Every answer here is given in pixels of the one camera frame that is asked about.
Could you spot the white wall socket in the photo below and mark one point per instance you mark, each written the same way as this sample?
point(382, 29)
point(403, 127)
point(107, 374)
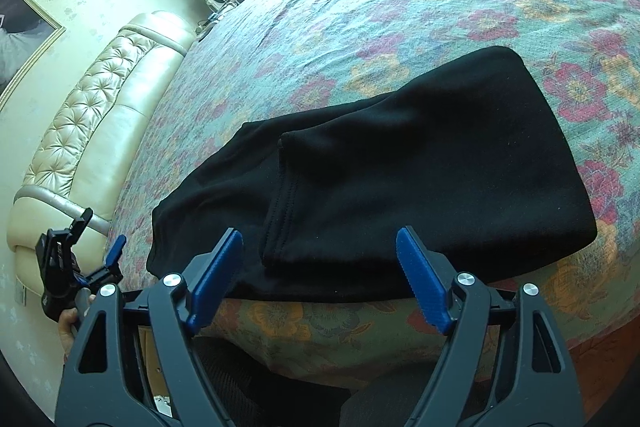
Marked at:
point(22, 295)

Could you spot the cream tufted leather headboard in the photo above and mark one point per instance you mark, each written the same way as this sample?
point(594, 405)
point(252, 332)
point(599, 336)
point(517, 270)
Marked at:
point(90, 147)

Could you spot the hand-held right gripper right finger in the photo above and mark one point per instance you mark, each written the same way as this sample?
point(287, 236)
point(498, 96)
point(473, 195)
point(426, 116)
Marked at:
point(425, 287)

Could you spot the floral bedspread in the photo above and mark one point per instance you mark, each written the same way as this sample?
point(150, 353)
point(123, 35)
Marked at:
point(400, 7)

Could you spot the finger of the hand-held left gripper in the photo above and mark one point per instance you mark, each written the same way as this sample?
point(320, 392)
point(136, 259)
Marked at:
point(114, 254)
point(82, 224)

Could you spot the person's left hand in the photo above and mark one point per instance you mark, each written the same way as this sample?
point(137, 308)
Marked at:
point(69, 324)

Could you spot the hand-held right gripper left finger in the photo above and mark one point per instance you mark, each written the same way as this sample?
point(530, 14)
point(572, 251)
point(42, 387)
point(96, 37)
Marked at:
point(215, 287)

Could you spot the framed wall picture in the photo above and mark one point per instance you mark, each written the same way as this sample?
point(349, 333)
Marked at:
point(22, 32)

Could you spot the black pants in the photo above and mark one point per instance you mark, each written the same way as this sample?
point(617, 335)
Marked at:
point(375, 182)

